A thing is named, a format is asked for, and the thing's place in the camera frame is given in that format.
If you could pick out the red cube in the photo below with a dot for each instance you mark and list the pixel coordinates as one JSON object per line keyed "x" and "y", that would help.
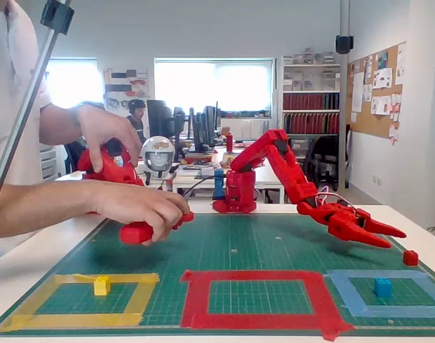
{"x": 410, "y": 258}

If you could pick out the red leader arm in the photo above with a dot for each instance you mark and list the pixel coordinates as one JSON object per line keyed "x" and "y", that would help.
{"x": 113, "y": 171}

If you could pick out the person's left forearm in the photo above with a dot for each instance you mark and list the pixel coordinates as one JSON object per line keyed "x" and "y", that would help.
{"x": 58, "y": 125}

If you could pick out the red robot arm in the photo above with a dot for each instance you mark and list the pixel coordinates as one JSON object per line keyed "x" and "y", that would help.
{"x": 288, "y": 168}

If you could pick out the person's right forearm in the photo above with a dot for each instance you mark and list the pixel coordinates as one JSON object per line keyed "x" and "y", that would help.
{"x": 42, "y": 207}

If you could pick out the blue cube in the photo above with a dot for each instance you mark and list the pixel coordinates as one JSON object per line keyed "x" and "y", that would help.
{"x": 383, "y": 287}

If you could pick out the blue tape square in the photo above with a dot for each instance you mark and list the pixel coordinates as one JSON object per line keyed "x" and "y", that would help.
{"x": 399, "y": 311}

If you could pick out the red tape square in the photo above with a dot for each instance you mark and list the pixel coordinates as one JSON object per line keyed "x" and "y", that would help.
{"x": 253, "y": 319}

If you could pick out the yellow cube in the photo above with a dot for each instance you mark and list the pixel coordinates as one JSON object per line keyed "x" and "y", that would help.
{"x": 102, "y": 286}

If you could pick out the yellow tape square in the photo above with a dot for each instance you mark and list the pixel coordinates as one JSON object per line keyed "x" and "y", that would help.
{"x": 78, "y": 319}

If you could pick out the person's right hand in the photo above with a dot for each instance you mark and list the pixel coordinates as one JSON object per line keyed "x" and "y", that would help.
{"x": 138, "y": 203}

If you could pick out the person's left hand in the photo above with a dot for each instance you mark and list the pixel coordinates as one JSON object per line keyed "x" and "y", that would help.
{"x": 106, "y": 125}

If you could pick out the black office chair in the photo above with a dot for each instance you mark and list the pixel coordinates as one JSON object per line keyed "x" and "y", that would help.
{"x": 328, "y": 157}

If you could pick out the white office desk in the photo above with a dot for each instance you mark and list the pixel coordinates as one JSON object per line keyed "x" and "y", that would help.
{"x": 269, "y": 180}
{"x": 156, "y": 180}

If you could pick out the cork pin board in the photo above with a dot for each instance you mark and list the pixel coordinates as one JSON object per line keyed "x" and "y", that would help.
{"x": 363, "y": 121}

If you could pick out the green cutting mat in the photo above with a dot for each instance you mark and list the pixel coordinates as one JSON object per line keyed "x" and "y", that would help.
{"x": 238, "y": 243}

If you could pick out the silver metal pole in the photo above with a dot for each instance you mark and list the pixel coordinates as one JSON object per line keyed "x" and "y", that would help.
{"x": 344, "y": 107}
{"x": 26, "y": 103}

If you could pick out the white shelf with red binders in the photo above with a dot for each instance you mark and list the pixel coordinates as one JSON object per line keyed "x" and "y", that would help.
{"x": 310, "y": 101}

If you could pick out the red bottle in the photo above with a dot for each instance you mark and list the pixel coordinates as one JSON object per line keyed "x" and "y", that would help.
{"x": 230, "y": 143}

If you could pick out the black computer monitor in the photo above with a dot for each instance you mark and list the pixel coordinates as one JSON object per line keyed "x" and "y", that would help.
{"x": 204, "y": 125}
{"x": 160, "y": 118}
{"x": 179, "y": 125}

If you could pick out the wide bright window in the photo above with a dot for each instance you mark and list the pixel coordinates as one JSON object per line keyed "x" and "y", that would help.
{"x": 238, "y": 85}

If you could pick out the black pole clamp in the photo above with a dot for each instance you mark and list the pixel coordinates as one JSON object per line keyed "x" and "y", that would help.
{"x": 344, "y": 44}
{"x": 56, "y": 16}

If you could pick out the white helmet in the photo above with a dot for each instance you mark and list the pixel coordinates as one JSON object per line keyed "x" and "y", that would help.
{"x": 158, "y": 157}

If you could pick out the seated person with headphones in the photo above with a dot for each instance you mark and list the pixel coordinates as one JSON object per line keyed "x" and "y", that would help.
{"x": 138, "y": 118}

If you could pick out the small bright window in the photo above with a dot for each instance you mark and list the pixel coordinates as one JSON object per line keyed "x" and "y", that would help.
{"x": 78, "y": 82}

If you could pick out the white drawer cabinet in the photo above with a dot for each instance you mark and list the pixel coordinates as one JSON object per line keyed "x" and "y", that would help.
{"x": 48, "y": 160}

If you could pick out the person's white shirt torso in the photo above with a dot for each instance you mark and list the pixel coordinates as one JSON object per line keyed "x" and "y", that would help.
{"x": 10, "y": 71}

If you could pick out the wall tool rack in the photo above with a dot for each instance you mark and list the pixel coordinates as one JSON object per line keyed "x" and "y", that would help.
{"x": 128, "y": 85}

